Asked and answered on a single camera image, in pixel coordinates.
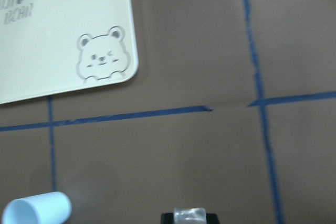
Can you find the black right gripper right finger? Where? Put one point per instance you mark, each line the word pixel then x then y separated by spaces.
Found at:
pixel 212 218

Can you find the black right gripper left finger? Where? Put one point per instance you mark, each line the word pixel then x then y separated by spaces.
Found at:
pixel 167 218

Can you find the light blue plastic cup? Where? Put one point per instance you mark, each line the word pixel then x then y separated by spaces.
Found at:
pixel 52 207

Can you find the cream bear serving tray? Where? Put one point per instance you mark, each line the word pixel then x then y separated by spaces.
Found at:
pixel 57 46

